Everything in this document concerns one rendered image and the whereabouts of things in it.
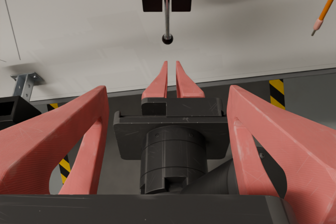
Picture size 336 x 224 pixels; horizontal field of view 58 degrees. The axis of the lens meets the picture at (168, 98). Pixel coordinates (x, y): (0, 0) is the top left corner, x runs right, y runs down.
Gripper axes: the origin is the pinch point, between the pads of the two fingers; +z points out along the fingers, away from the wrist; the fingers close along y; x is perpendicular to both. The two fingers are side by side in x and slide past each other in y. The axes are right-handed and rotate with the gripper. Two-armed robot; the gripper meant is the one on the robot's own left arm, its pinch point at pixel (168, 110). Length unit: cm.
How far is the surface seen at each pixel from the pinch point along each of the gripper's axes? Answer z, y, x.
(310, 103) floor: 98, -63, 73
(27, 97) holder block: 30.9, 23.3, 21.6
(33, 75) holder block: 34.0, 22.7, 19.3
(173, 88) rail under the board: 36.1, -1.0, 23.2
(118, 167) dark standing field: 96, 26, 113
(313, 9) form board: 28.0, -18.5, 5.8
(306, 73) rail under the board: 34.1, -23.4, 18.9
